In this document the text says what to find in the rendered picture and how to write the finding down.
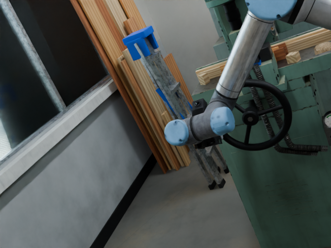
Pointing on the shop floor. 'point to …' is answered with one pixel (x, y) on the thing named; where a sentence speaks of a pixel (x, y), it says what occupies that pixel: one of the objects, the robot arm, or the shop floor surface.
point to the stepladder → (172, 96)
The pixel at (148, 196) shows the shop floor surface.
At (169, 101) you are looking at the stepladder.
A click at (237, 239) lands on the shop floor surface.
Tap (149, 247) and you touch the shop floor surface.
